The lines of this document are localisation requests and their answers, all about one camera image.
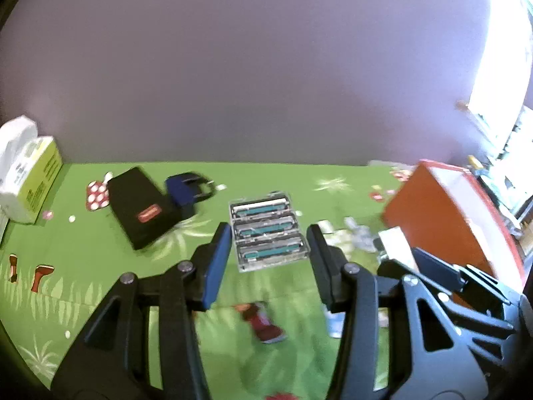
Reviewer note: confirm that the blue padlock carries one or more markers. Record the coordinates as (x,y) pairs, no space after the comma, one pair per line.
(183,193)

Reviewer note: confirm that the white package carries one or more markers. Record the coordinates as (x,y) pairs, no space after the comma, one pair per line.
(12,162)

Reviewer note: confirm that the black pouch with red label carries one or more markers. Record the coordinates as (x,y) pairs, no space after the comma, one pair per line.
(141,208)

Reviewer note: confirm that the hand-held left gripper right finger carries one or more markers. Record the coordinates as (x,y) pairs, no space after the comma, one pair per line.
(329,275)

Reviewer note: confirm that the orange cardboard box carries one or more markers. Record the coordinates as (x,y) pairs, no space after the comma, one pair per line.
(420,212)

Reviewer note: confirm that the green and white box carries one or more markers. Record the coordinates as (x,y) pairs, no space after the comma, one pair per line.
(43,175)

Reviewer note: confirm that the white packet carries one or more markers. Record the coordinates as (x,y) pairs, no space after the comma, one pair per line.
(395,243)

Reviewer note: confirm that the window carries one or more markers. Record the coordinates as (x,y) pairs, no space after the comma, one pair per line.
(499,50)

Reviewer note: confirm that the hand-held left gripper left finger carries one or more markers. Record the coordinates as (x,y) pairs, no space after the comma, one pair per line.
(216,271)

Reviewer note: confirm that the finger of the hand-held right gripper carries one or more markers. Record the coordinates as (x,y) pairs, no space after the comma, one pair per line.
(393,267)
(437,271)

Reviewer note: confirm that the clear razor cartridge case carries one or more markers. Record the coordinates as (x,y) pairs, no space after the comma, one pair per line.
(268,233)

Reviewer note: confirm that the green printed mat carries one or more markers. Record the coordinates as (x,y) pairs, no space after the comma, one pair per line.
(125,283)

